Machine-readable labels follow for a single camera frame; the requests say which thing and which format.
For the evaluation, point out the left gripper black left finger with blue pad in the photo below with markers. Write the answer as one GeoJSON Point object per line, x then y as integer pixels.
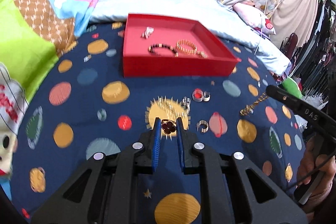
{"type": "Point", "coordinates": [104, 188]}

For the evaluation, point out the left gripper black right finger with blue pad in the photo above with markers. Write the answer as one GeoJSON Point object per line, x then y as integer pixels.
{"type": "Point", "coordinates": [233, 189]}

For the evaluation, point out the gold chain bangle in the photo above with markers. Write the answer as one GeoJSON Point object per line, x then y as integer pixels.
{"type": "Point", "coordinates": [186, 47]}

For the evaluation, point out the person's right hand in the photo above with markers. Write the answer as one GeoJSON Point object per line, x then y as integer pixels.
{"type": "Point", "coordinates": [316, 176]}

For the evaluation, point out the green plush cushion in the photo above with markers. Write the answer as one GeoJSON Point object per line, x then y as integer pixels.
{"type": "Point", "coordinates": [290, 86]}

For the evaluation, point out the pink white plush toy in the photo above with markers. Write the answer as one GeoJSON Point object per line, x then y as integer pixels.
{"type": "Point", "coordinates": [254, 18]}

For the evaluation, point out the red cardboard tray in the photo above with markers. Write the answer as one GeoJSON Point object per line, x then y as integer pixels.
{"type": "Point", "coordinates": [149, 48]}

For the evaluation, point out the light blue pillow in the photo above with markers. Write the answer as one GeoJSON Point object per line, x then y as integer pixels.
{"type": "Point", "coordinates": [220, 20]}

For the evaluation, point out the colourful monkey cartoon blanket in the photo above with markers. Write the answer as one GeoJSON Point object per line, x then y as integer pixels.
{"type": "Point", "coordinates": [34, 34]}

